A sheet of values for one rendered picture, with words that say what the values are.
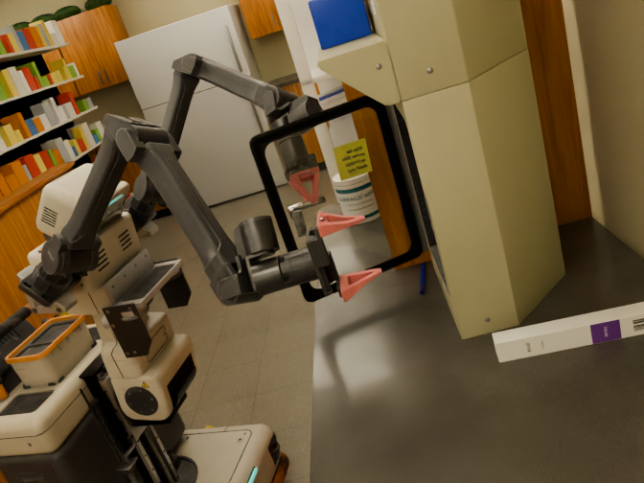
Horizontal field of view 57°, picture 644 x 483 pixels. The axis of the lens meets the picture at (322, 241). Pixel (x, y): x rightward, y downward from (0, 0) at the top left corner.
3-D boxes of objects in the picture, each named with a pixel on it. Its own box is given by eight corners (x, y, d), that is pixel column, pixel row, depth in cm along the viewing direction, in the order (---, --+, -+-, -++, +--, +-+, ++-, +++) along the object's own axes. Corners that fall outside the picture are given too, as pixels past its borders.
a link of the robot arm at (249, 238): (255, 296, 108) (219, 302, 101) (240, 237, 110) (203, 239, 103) (302, 278, 101) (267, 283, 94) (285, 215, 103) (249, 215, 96)
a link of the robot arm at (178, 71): (201, 57, 174) (172, 46, 167) (225, 64, 164) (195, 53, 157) (161, 201, 182) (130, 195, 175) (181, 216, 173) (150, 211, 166)
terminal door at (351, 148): (425, 254, 140) (380, 89, 126) (306, 305, 135) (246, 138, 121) (423, 253, 141) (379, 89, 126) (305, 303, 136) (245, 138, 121)
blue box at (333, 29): (369, 31, 121) (356, -15, 117) (372, 34, 111) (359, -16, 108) (322, 46, 122) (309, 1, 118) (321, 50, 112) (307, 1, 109)
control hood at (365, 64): (383, 77, 126) (371, 30, 123) (402, 102, 96) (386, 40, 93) (332, 93, 128) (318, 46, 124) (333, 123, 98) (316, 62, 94)
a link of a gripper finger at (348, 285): (375, 251, 94) (318, 268, 95) (387, 290, 96) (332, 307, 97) (371, 237, 100) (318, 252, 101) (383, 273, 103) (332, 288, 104)
